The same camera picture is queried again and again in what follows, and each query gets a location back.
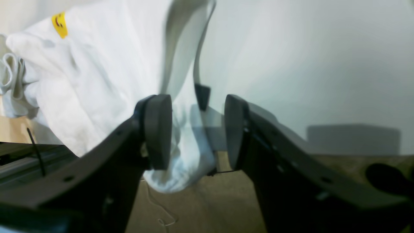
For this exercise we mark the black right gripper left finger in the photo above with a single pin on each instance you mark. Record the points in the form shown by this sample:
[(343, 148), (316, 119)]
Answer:
[(95, 193)]

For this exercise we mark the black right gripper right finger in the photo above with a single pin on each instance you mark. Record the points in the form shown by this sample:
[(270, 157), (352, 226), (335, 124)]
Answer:
[(297, 194)]

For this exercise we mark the white printed t-shirt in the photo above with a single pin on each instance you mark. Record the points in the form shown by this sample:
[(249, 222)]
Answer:
[(81, 72)]

